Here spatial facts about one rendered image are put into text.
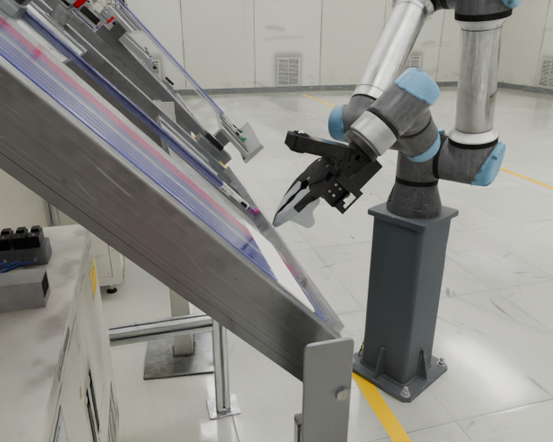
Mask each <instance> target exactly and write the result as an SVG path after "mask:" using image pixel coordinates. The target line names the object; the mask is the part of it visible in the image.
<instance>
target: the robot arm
mask: <svg viewBox="0 0 553 442"><path fill-rule="evenodd" d="M521 1H522V0H392V4H391V7H392V9H393V11H392V13H391V15H390V17H389V19H388V22H387V24H386V26H385V28H384V30H383V32H382V34H381V36H380V38H379V40H378V42H377V45H376V47H375V49H374V51H373V53H372V55H371V56H370V59H369V61H368V64H367V66H366V68H365V69H364V71H363V74H362V76H361V78H360V80H359V82H358V83H357V86H356V88H355V91H354V93H353V95H352V97H351V98H350V100H349V103H348V105H346V104H343V105H337V106H335V108H333V109H332V110H331V112H330V115H329V118H328V122H327V127H328V131H329V134H330V136H331V137H332V138H333V139H335V140H339V141H340V142H345V143H348V144H349V145H348V146H347V145H345V144H343V143H340V142H335V141H332V140H328V139H322V138H318V137H314V136H310V135H309V134H307V133H305V132H300V131H296V130H294V132H293V131H288V132H287V134H286V138H285V141H284V143H285V145H287V146H288V147H289V149H290V150H292V151H293V152H296V153H309V154H314V155H318V156H321V158H318V159H316V160H315V161H314V162H313V163H311V164H310V165H309V166H308V167H307V168H306V170H305V171H304V172H303V173H302V174H300V175H299V176H298V177H297V179H296V180H295V181H294V182H293V183H292V185H291V186H290V187H289V189H288V190H287V192H286V193H285V194H284V198H283V199H282V201H281V203H280V204H279V206H278V208H277V210H276V213H275V216H274V219H273V222H272V224H273V225H274V226H275V227H278V226H280V225H283V224H284V223H286V222H287V221H289V220H290V221H292V222H294V223H296V224H298V225H301V226H303V227H305V228H311V227H312V226H313V225H314V224H315V218H314V215H313V211H314V209H315V208H316V207H317V206H318V205H319V204H320V197H321V198H322V199H323V198H324V200H325V201H326V202H327V203H328V204H329V205H330V206H331V207H332V208H333V207H335V208H336V209H337V210H338V211H339V212H340V213H341V214H342V215H343V213H344V212H345V211H346V210H347V209H348V208H349V207H350V206H351V205H352V204H353V203H354V202H355V201H356V200H357V199H358V198H359V197H360V196H361V195H362V194H363V192H362V191H361V190H360V189H361V188H362V187H363V186H364V185H365V184H366V183H367V182H368V181H369V180H370V179H371V178H372V177H373V176H374V175H375V174H376V173H377V172H378V171H379V170H380V169H381V168H382V167H383V166H382V165H381V164H380V163H379V162H378V161H377V157H378V156H382V155H383V154H384V153H385V152H386V151H387V150H388V149H390V150H396V151H398V157H397V166H396V176H395V182H394V185H393V187H392V189H391V193H390V195H389V196H388V199H387V202H386V209H387V210H388V211H389V212H390V213H392V214H394V215H396V216H399V217H406V218H413V219H428V218H433V217H438V216H439V215H440V214H441V212H442V202H441V198H440V193H439V189H438V181H439V179H441V180H445V181H451V182H460V183H464V184H470V185H471V186H473V185H475V186H481V187H486V186H489V185H490V184H491V183H492V182H493V181H494V179H495V177H496V176H497V174H498V172H499V169H500V166H501V163H502V161H503V158H504V155H505V151H506V144H505V143H503V142H502V141H500V142H499V132H498V131H497V130H496V129H495V128H494V127H493V117H494V108H495V100H496V91H497V82H498V73H499V57H500V48H501V40H502V32H503V24H504V23H505V22H506V21H507V20H508V19H509V18H510V17H511V16H512V12H513V9H514V8H516V7H518V6H519V5H520V4H521ZM443 9H444V10H455V21H456V22H457V23H458V24H459V25H460V26H461V38H460V54H459V69H458V84H457V99H456V126H455V127H454V128H453V129H452V130H451V131H450V132H449V135H445V133H446V132H445V130H444V129H443V128H440V127H437V126H436V125H435V122H434V120H433V118H432V115H431V112H430V109H429V107H430V106H431V105H433V104H434V102H435V100H436V99H437V98H438V97H439V95H440V90H439V88H438V86H437V84H436V83H435V81H434V80H433V79H432V78H431V77H430V76H429V75H428V74H427V73H425V72H424V71H422V70H420V69H418V68H409V69H407V70H406V71H405V72H404V73H403V74H402V72H403V70H404V68H405V66H406V63H407V61H408V59H409V57H410V54H411V52H412V50H413V48H414V45H415V43H416V41H417V39H418V37H419V35H420V32H421V30H422V28H423V26H424V24H425V23H427V22H429V21H430V20H431V19H432V17H433V15H434V14H435V12H436V11H438V10H443ZM307 186H308V187H309V188H307ZM350 193H352V194H353V195H354V196H355V199H354V200H353V201H352V202H351V203H350V204H349V205H348V206H347V207H346V208H344V207H343V205H344V204H345V202H344V201H343V200H344V199H345V198H348V197H349V196H350V195H351V194H350Z"/></svg>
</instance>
